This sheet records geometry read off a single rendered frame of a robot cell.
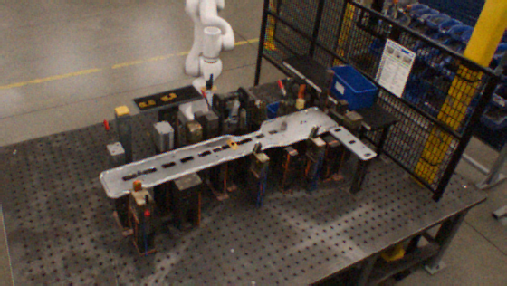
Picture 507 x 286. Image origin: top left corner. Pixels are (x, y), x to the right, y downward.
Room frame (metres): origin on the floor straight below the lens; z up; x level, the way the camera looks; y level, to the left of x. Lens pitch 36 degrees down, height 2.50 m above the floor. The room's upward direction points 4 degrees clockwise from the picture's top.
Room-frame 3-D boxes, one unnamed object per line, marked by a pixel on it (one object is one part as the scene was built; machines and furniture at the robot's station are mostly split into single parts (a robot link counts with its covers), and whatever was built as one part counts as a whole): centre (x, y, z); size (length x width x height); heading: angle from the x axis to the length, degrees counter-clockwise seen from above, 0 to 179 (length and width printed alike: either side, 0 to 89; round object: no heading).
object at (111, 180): (1.81, -0.06, 1.00); 1.38 x 0.22 x 0.02; 122
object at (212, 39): (1.97, 0.07, 1.53); 0.09 x 0.08 x 0.13; 100
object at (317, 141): (1.87, -0.53, 0.87); 0.12 x 0.09 x 0.35; 32
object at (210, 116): (1.98, 0.06, 0.89); 0.13 x 0.11 x 0.38; 32
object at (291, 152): (1.83, -0.39, 0.84); 0.11 x 0.08 x 0.29; 32
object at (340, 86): (2.38, -0.79, 1.10); 0.30 x 0.17 x 0.13; 24
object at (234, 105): (2.06, -0.05, 0.94); 0.18 x 0.13 x 0.49; 122
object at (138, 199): (1.36, 0.33, 0.88); 0.15 x 0.11 x 0.36; 32
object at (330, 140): (1.95, -0.63, 0.84); 0.11 x 0.10 x 0.28; 32
